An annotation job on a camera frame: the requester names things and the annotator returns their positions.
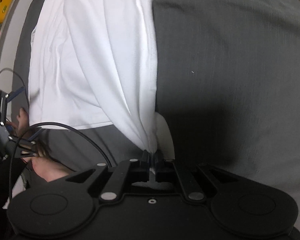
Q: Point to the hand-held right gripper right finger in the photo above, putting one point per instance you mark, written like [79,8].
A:
[158,166]

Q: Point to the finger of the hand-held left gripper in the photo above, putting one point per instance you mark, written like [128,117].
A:
[14,94]
[36,133]

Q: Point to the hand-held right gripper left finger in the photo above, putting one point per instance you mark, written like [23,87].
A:
[145,165]

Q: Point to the white t-shirt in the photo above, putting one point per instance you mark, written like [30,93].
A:
[90,55]

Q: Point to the person's bare foot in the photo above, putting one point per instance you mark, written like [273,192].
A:
[48,171]

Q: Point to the window ledge shelf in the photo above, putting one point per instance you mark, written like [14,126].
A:
[4,27]

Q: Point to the grey bed sheet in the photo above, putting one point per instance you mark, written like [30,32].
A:
[227,55]

